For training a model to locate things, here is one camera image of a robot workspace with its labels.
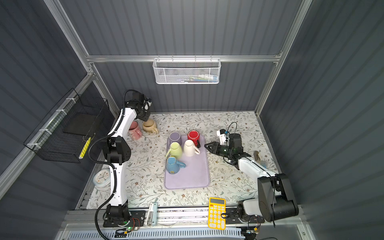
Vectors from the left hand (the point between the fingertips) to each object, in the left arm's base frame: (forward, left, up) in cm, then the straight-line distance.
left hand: (142, 115), depth 100 cm
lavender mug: (-9, -21, -14) cm, 27 cm away
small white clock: (-37, +20, -12) cm, 44 cm away
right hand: (-28, -42, -1) cm, 50 cm away
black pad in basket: (-18, +25, +13) cm, 34 cm away
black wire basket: (-26, +30, +14) cm, 42 cm away
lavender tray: (-37, -34, -16) cm, 53 cm away
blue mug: (-35, -22, -7) cm, 42 cm away
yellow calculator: (-56, -44, -13) cm, 72 cm away
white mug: (-24, -31, -7) cm, 40 cm away
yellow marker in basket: (-33, +17, +12) cm, 40 cm away
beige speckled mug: (-5, -5, -6) cm, 9 cm away
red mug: (-15, -35, -5) cm, 38 cm away
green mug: (-26, -23, -6) cm, 35 cm away
